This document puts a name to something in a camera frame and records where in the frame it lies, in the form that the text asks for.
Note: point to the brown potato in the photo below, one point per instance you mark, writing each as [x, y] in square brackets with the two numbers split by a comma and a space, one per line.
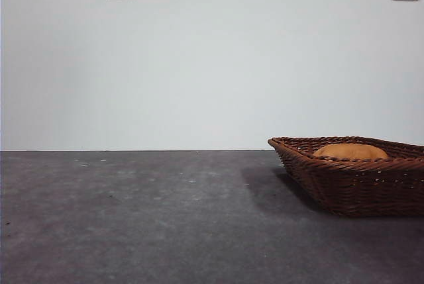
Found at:
[351, 151]

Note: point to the brown woven wicker basket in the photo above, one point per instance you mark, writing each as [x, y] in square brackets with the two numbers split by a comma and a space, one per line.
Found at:
[357, 191]

